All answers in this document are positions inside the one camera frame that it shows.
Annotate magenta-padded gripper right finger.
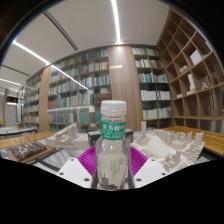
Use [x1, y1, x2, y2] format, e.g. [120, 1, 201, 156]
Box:
[128, 146, 169, 190]

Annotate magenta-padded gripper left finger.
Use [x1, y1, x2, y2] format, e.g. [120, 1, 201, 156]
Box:
[55, 146, 100, 190]

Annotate clear plastic bottle green label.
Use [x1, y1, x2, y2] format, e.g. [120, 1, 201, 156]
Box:
[94, 99, 132, 191]

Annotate white city block model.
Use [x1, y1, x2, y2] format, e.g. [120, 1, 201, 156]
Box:
[130, 120, 205, 173]

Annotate white stepped architectural model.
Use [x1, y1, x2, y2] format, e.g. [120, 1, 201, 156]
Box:
[45, 122, 90, 150]

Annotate brown model on wooden board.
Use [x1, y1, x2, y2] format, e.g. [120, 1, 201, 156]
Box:
[6, 141, 56, 165]

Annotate wooden grid shelf unit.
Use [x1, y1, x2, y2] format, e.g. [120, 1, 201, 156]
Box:
[155, 6, 224, 134]

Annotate ceiling light strips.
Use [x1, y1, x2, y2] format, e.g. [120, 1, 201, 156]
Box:
[0, 0, 124, 91]

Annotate tall bookshelf wall with books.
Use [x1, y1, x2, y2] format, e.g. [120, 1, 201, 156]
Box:
[21, 44, 174, 133]

